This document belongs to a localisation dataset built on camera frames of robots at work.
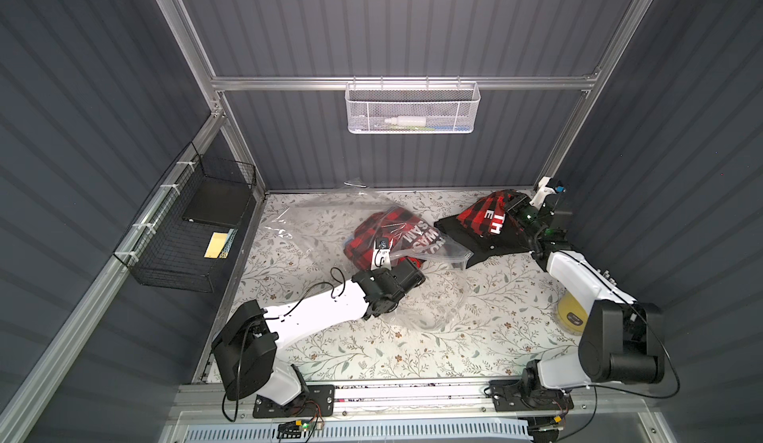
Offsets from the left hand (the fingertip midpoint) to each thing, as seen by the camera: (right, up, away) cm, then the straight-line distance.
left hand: (382, 273), depth 81 cm
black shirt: (+29, +5, +17) cm, 34 cm away
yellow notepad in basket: (-42, +9, -7) cm, 43 cm away
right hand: (+35, +23, +2) cm, 42 cm away
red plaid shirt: (+10, +9, +18) cm, 22 cm away
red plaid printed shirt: (+31, +17, +7) cm, 36 cm away
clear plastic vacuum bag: (-21, +15, +31) cm, 41 cm away
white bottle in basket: (+8, +46, +12) cm, 48 cm away
